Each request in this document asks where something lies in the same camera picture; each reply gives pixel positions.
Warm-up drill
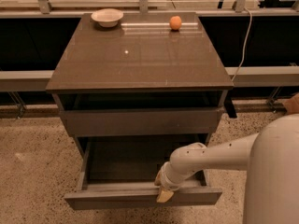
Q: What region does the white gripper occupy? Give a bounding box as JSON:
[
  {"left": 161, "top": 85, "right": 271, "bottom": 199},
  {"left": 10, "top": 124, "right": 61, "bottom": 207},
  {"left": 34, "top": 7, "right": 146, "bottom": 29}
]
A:
[{"left": 154, "top": 161, "right": 181, "bottom": 203}]

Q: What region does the white cable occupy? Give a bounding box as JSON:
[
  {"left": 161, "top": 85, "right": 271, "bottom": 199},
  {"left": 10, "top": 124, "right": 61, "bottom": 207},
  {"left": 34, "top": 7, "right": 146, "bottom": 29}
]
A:
[{"left": 231, "top": 7, "right": 254, "bottom": 82}]

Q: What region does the orange fruit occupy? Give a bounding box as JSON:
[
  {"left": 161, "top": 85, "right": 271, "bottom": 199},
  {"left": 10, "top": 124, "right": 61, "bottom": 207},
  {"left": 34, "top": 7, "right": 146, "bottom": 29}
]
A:
[{"left": 169, "top": 16, "right": 182, "bottom": 31}]

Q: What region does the grey metal railing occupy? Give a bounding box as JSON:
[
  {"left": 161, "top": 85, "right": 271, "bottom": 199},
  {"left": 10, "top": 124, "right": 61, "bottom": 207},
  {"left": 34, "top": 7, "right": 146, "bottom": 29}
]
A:
[{"left": 0, "top": 66, "right": 299, "bottom": 92}]

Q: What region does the grey drawer cabinet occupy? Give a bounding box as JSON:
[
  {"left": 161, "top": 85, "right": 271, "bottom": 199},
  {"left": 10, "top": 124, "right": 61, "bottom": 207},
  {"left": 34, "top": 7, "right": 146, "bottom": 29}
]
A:
[{"left": 45, "top": 11, "right": 238, "bottom": 157}]

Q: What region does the white ceramic bowl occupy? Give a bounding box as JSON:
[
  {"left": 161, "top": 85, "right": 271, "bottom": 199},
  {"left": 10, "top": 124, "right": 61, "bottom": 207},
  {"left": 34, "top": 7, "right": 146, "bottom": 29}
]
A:
[{"left": 91, "top": 8, "right": 123, "bottom": 28}]

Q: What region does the grey top drawer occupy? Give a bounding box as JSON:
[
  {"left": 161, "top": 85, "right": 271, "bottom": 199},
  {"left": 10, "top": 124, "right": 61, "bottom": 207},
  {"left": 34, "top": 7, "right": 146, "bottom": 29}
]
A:
[{"left": 55, "top": 91, "right": 225, "bottom": 137}]

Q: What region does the grey drawer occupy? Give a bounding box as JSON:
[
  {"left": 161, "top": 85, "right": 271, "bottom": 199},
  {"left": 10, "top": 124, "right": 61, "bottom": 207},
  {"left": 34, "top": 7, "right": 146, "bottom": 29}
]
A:
[
  {"left": 64, "top": 133, "right": 224, "bottom": 211},
  {"left": 55, "top": 91, "right": 225, "bottom": 137}
]

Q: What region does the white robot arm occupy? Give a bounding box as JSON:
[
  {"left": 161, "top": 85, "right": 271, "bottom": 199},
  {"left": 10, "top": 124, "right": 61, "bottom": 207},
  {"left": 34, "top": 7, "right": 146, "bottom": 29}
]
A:
[{"left": 155, "top": 114, "right": 299, "bottom": 224}]

